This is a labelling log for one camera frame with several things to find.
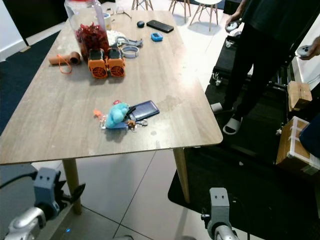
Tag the person's left hand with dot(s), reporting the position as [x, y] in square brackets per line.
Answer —
[315, 49]

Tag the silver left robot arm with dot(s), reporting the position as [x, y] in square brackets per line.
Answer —
[25, 225]

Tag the small blue gadget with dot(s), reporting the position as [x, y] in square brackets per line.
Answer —
[157, 37]

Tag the person's right hand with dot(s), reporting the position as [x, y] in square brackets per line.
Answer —
[236, 19]

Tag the wooden dining table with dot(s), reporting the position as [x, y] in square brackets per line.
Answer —
[75, 107]

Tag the person in black clothes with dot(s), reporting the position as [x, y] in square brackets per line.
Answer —
[260, 45]

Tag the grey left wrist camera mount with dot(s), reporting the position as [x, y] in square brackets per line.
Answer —
[47, 187]

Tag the black cabinet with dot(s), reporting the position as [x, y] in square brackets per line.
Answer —
[30, 14]

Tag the wooden crate with white trim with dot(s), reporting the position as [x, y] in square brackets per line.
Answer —
[290, 147]

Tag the orange black battery device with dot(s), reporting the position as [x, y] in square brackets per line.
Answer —
[97, 65]
[116, 63]

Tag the grey metal clamp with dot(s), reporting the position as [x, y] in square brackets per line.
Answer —
[132, 42]

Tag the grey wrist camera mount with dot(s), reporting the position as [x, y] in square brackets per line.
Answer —
[220, 205]
[47, 187]

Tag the small wooden box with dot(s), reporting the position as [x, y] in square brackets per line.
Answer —
[300, 96]

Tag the dark blue carpet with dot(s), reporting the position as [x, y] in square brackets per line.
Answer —
[20, 70]

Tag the dark blue wallet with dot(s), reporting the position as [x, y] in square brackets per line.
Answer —
[146, 109]

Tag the black smartphone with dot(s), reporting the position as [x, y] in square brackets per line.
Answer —
[160, 26]

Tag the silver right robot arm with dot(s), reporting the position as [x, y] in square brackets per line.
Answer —
[226, 234]

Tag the white chair with wooden legs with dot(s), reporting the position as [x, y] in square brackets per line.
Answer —
[179, 4]
[207, 4]
[142, 4]

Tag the small black round object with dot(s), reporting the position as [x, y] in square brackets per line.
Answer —
[140, 24]

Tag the black wheeled case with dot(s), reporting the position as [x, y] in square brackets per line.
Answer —
[225, 57]

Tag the grey handheld controller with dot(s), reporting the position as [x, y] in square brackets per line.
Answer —
[232, 26]
[303, 50]

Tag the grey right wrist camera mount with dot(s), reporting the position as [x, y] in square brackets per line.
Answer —
[220, 205]

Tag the glass jar with red contents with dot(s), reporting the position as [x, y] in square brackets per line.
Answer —
[87, 27]

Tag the dark blue cloth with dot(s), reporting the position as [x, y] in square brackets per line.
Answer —
[311, 136]

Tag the keys with blue plush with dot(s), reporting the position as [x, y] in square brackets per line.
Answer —
[116, 115]

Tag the black floor mat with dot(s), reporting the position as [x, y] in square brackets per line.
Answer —
[260, 200]

